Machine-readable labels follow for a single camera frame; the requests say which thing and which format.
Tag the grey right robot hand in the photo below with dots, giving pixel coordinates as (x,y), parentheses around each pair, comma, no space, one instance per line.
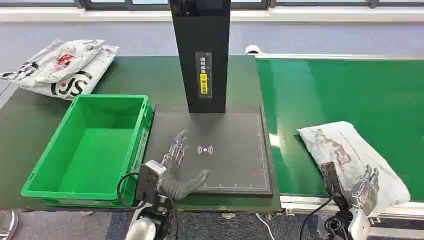
(366,192)

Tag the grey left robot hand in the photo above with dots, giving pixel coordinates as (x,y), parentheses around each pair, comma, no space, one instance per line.
(180,185)

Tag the white parcel with black letters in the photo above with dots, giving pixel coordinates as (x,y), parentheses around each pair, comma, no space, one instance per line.
(92,74)

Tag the white parcel with red print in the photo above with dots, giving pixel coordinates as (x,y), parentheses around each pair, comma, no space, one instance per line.
(56,63)

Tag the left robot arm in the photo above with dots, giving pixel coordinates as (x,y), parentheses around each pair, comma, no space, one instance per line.
(142,228)

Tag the green conveyor belt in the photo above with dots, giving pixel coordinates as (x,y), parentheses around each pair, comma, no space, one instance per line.
(331,99)

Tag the green plastic crate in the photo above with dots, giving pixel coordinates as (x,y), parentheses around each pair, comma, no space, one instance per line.
(96,149)

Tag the black parcel scanner stand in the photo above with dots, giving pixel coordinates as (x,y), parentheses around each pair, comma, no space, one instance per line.
(212,132)

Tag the small white table clip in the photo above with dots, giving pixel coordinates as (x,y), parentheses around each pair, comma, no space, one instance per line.
(228,216)

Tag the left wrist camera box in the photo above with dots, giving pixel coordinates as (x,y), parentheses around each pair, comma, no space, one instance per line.
(149,182)

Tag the white conveyor roller end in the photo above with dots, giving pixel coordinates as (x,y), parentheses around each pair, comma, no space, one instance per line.
(253,49)

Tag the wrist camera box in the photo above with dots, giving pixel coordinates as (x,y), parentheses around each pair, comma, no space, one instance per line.
(331,179)
(149,182)

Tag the black and yellow label sticker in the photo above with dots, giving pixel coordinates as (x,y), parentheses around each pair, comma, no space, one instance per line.
(203,76)

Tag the chrome chair base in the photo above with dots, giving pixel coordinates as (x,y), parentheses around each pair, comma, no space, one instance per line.
(8,225)

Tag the pale grey parcel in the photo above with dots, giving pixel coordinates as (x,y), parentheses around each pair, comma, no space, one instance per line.
(351,149)

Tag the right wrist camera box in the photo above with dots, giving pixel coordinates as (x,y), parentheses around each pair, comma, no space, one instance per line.
(331,179)

